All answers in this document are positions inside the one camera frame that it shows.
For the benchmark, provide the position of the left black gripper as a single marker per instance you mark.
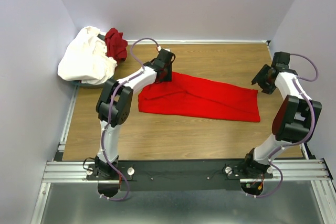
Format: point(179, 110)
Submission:
point(168, 77)

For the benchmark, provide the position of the dark red t-shirt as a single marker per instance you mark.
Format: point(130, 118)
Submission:
point(116, 45)

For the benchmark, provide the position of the aluminium extrusion frame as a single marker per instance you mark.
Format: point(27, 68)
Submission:
point(301, 190)

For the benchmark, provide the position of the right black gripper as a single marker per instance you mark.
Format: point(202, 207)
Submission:
point(259, 79)

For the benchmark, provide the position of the grey laundry basket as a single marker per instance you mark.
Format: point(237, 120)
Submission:
point(89, 85)

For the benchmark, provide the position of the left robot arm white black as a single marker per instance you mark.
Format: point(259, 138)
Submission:
point(114, 104)

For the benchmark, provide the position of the white t-shirt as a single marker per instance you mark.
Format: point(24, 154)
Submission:
point(86, 59)

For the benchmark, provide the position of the bright red t-shirt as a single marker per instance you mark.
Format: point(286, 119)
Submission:
point(196, 97)

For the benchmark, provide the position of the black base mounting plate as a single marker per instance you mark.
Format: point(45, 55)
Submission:
point(174, 175)

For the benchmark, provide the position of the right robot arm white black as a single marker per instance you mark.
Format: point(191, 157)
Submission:
point(295, 120)

